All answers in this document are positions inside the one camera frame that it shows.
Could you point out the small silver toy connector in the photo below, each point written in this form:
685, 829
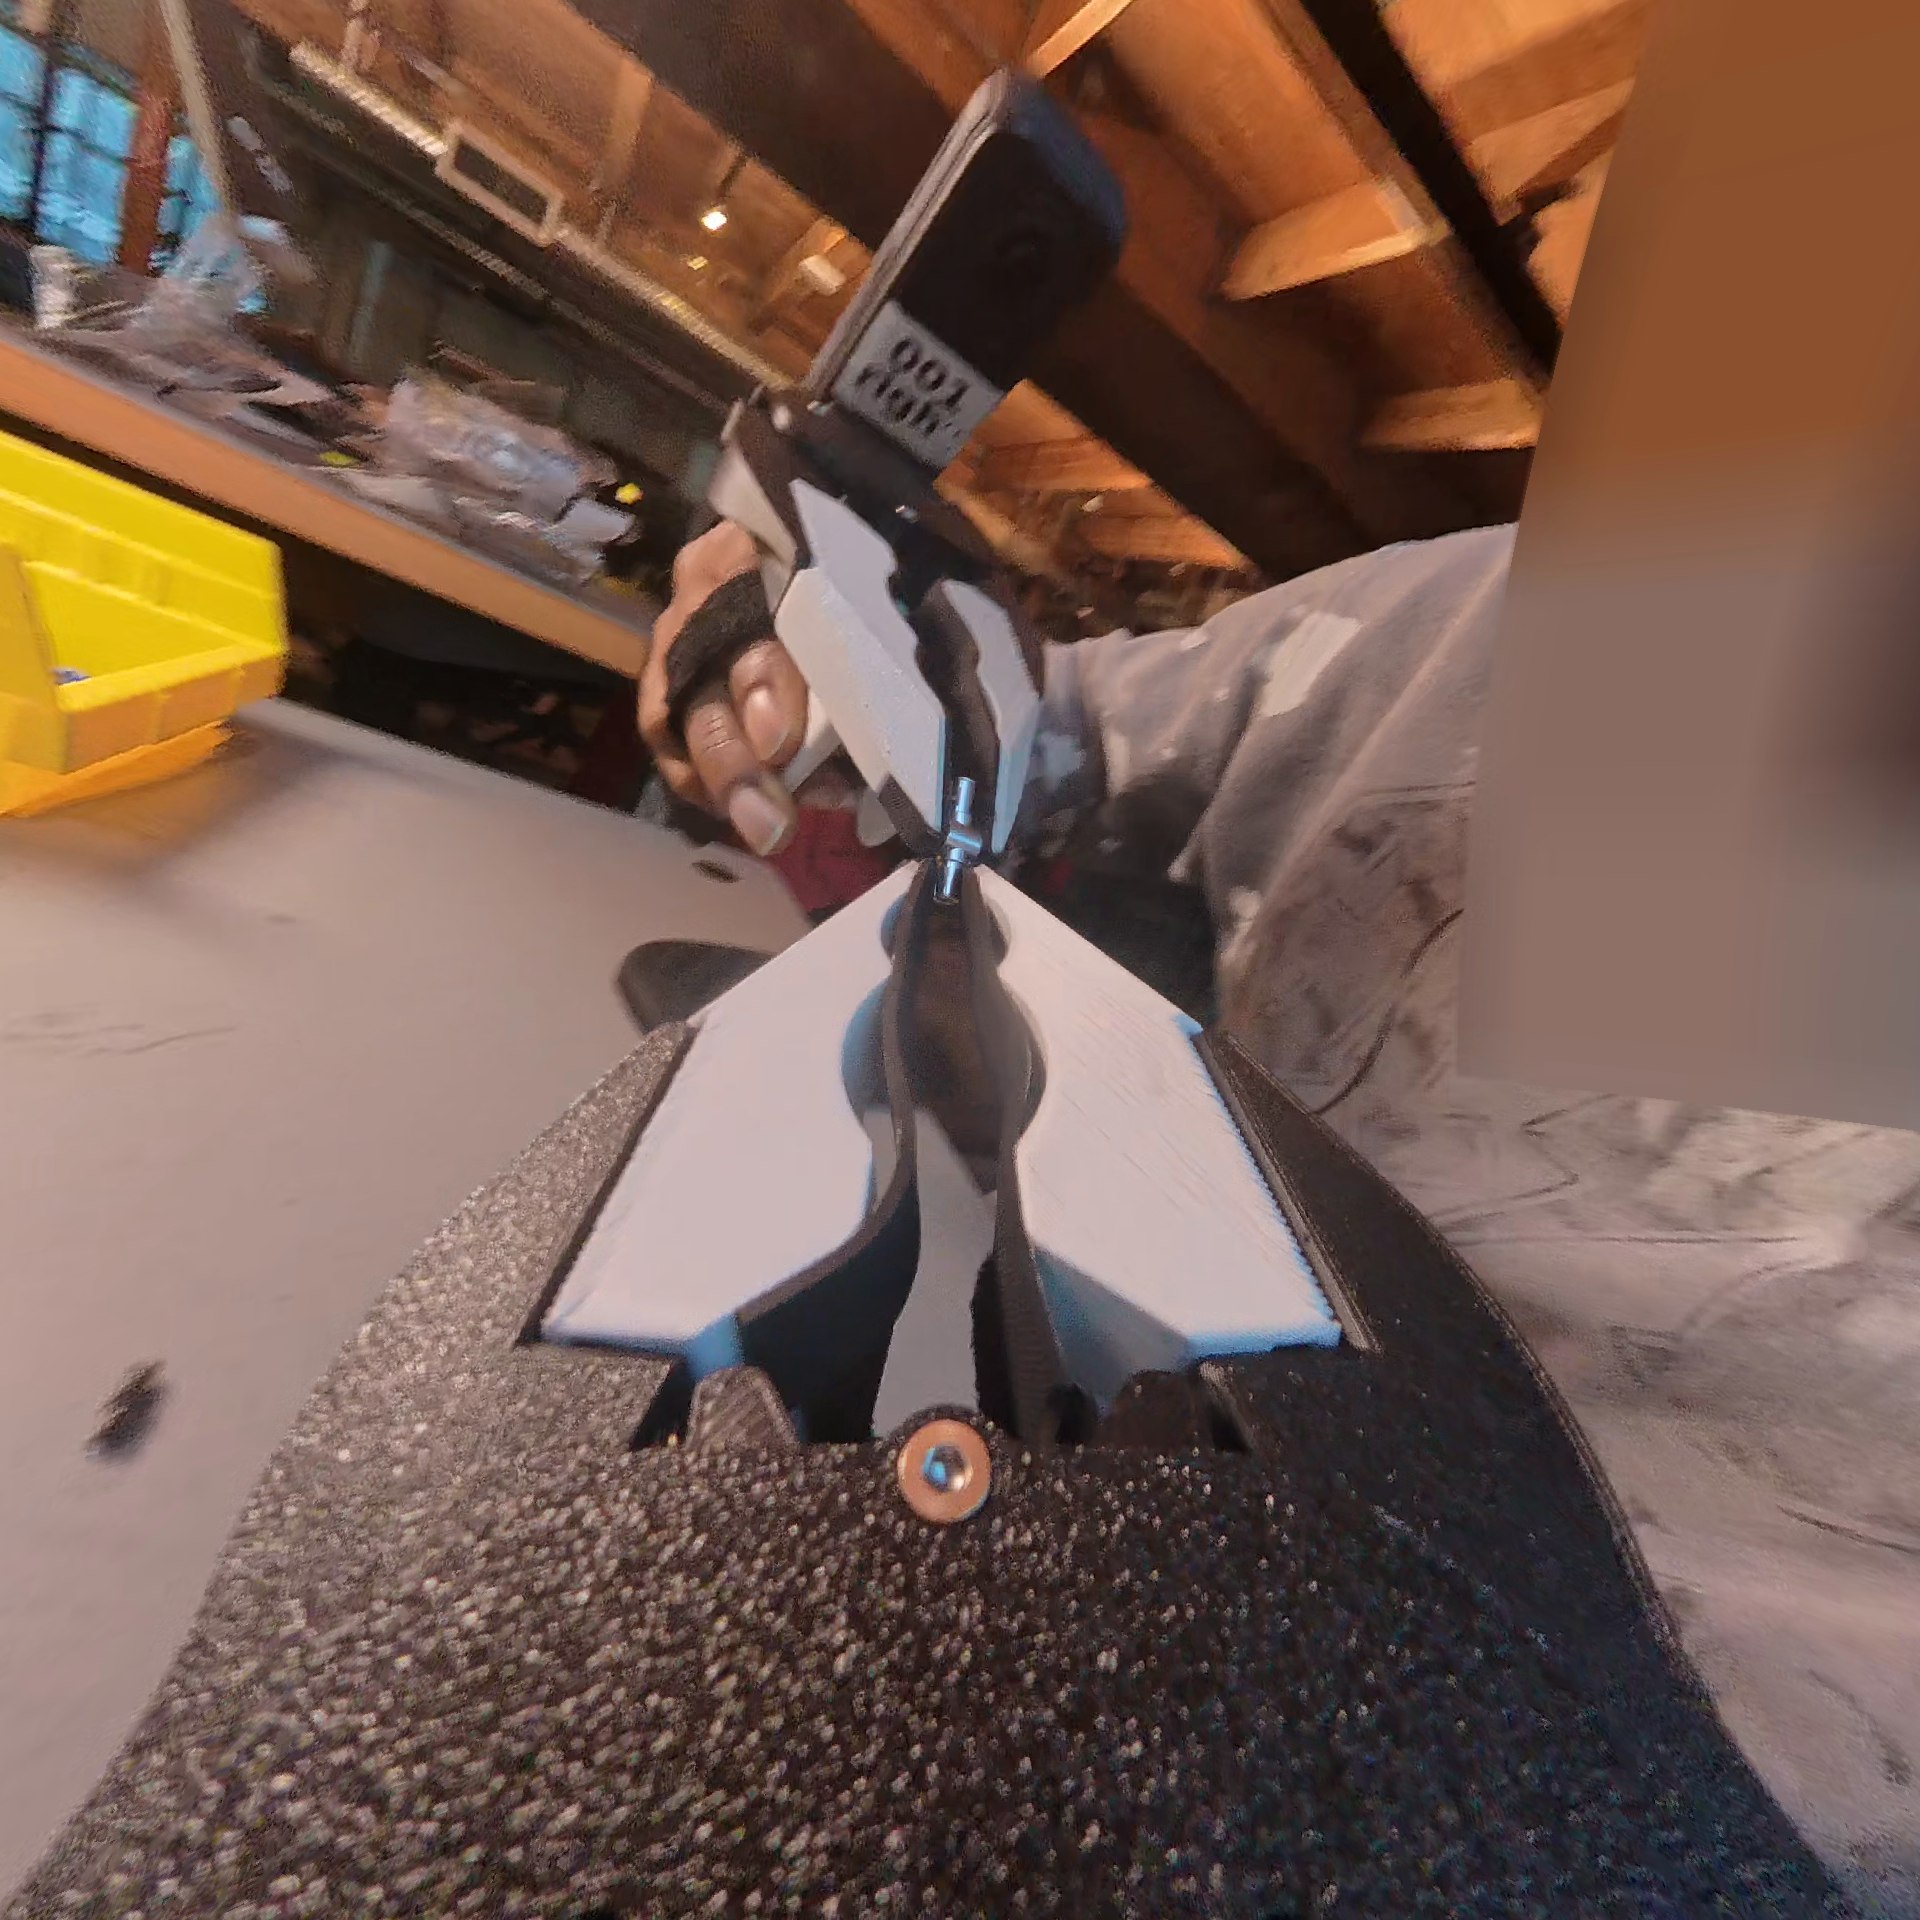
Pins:
957, 847

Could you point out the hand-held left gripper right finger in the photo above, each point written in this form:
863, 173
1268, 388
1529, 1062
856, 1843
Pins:
1170, 1187

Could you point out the yellow bin with small pins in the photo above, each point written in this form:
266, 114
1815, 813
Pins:
134, 631

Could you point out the person's right forearm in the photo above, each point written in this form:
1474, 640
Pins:
1275, 779

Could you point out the red cloth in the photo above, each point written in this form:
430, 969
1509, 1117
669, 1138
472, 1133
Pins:
833, 863

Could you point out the pile of clear plastic bags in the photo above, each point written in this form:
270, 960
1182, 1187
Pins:
493, 464

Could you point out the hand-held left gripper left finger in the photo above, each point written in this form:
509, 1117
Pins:
720, 1187

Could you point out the wooden tabletop edge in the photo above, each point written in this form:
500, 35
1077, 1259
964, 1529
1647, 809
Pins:
375, 525

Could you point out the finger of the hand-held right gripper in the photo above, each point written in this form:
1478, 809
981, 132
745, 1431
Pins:
863, 660
1007, 674

